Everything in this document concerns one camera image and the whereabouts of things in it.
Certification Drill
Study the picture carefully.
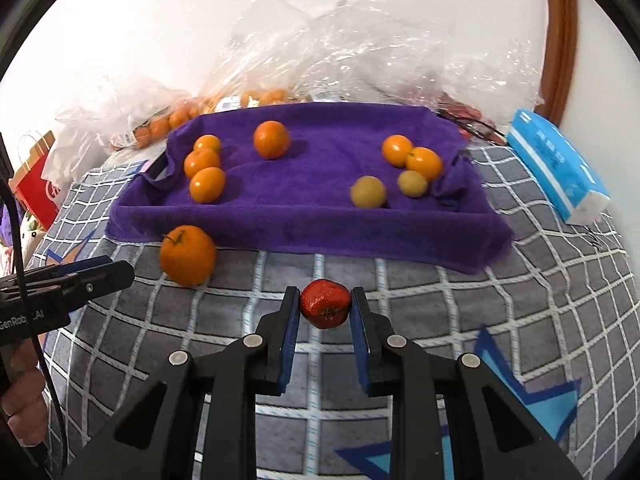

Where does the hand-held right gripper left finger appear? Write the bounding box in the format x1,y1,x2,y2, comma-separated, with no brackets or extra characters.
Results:
62,286,302,480

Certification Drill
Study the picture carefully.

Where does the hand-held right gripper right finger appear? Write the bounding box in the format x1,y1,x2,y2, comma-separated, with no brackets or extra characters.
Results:
350,286,583,480

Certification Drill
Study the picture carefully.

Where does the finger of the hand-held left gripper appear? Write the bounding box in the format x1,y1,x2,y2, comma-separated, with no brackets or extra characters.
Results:
30,260,136,313
0,255,114,292

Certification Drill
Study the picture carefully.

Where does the red strawberry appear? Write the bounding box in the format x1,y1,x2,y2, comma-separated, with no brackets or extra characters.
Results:
299,279,352,330

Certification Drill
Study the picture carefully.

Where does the large orange with stem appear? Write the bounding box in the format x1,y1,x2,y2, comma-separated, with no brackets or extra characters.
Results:
160,224,217,288

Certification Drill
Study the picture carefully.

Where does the yellow round fruit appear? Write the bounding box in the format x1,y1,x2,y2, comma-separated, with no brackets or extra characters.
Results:
349,175,388,209
397,170,429,198

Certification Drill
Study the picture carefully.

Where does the clear bag of red fruits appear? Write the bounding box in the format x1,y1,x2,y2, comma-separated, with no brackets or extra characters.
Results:
435,35,545,138

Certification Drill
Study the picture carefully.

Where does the person's left hand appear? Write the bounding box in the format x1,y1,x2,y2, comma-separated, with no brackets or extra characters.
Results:
0,349,51,447

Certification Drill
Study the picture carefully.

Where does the floral printed cloth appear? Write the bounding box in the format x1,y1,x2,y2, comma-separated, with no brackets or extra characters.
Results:
0,207,48,268

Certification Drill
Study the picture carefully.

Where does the grey checkered blanket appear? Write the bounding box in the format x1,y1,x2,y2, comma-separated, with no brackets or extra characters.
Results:
25,141,637,480

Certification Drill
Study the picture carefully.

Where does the red paper bag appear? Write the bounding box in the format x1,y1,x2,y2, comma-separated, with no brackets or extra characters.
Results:
11,130,64,231

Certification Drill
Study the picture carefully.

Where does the purple towel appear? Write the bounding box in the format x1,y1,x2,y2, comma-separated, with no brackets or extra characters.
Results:
105,101,515,275

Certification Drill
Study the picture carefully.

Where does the white plastic bag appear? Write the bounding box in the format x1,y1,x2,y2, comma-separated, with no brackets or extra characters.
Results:
42,76,166,183

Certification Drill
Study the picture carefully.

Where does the blue tissue pack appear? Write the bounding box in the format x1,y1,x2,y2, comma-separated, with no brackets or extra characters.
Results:
507,109,612,225

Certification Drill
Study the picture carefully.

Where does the clear plastic bag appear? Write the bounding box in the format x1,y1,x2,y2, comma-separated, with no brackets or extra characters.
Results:
227,0,451,107

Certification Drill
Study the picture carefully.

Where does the black cord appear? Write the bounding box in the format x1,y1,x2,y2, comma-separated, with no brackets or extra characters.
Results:
437,106,508,140

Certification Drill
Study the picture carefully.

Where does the brown wooden door frame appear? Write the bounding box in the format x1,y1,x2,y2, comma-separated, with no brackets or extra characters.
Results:
542,0,582,123

